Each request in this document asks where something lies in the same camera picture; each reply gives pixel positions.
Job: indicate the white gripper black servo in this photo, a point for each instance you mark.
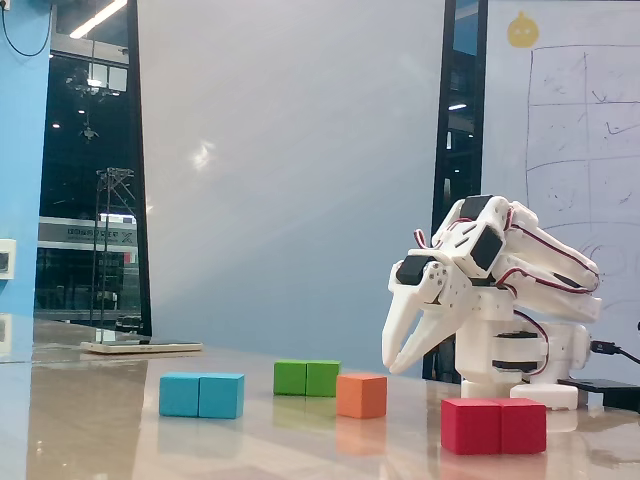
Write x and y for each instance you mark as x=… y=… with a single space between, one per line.
x=419 y=296

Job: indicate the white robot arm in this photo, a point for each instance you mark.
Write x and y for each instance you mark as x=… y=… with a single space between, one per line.
x=550 y=300

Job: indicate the small orange cube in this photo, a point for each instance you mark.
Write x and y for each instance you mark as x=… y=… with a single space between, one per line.
x=360 y=396

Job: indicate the green double block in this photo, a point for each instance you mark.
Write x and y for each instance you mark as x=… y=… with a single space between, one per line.
x=305 y=378

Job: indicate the red double block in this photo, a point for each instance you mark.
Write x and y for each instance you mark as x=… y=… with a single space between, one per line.
x=492 y=427

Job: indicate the blue double block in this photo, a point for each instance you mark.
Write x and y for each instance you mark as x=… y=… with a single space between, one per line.
x=200 y=395

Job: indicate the flat black box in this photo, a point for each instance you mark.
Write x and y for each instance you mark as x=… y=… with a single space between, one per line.
x=610 y=384

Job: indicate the whiteboard with drawings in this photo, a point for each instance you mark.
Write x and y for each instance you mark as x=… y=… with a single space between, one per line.
x=565 y=125

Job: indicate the white flat base board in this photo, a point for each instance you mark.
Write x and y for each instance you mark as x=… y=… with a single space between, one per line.
x=140 y=347

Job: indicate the yellow round face sticker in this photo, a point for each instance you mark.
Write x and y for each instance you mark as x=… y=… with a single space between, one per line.
x=523 y=32

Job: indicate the white banner sign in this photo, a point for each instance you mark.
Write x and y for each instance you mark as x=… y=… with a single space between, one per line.
x=75 y=234

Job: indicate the long ceiling light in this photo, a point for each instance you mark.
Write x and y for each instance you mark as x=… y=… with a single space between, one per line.
x=97 y=19

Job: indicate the black window frame post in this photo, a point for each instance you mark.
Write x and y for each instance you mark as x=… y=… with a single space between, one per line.
x=139 y=150
x=447 y=30

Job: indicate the white wall socket box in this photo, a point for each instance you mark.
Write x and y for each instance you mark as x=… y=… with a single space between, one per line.
x=6 y=260

